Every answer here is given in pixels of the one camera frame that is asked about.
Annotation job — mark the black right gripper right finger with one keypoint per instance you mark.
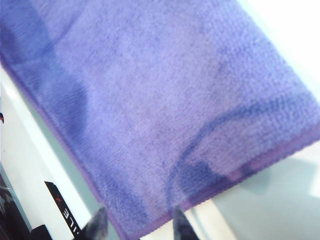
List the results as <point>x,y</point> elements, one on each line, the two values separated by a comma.
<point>183,227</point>

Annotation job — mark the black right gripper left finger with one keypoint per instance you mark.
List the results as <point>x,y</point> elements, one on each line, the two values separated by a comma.
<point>97,225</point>

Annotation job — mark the purple microfiber cloth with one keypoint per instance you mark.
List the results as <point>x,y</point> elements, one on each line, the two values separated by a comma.
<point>150,100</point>

